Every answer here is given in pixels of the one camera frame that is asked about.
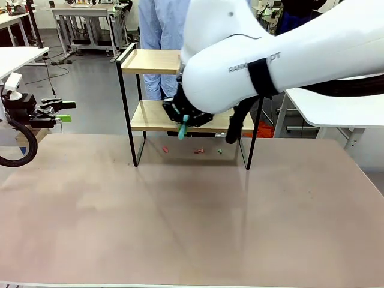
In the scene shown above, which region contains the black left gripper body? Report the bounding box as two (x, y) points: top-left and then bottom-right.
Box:
(2, 93), (41, 128)

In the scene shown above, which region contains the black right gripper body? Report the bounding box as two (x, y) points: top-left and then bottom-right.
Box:
(161, 83), (214, 129)

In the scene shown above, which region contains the teal hand brush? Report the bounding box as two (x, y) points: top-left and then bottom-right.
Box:
(177, 115), (190, 142)

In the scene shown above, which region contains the small cardboard box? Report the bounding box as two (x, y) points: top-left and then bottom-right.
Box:
(14, 127), (49, 148)

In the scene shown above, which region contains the orange object on floor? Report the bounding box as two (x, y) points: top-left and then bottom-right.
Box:
(257, 121), (275, 139)

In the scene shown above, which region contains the black stand pole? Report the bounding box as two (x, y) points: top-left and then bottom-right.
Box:
(25, 0), (44, 49)

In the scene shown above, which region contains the grey metal workbench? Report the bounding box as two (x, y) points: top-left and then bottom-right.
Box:
(50, 3), (128, 58)

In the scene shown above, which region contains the person in light blue shirt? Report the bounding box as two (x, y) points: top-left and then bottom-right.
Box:
(138, 0), (193, 101)

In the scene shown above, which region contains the person in dark blue trousers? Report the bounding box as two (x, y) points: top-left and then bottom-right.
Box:
(275, 0), (328, 36)

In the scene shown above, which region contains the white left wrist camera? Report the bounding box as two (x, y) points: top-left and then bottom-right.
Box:
(4, 72), (23, 101)

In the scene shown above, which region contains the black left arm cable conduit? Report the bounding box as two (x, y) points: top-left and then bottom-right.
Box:
(0, 117), (39, 167)

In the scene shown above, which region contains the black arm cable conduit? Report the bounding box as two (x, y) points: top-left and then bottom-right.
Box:
(224, 73), (384, 145)
(0, 117), (39, 167)

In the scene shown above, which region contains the black floor cable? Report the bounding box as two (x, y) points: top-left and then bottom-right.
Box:
(41, 49), (73, 98)

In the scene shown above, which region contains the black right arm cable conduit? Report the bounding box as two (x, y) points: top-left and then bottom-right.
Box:
(224, 73), (384, 145)

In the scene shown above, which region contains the two-tier wooden shelf black frame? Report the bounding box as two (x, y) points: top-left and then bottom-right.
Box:
(115, 43), (265, 170)

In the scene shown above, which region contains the black velcro arm strap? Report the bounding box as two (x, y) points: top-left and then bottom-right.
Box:
(247, 56), (280, 97)

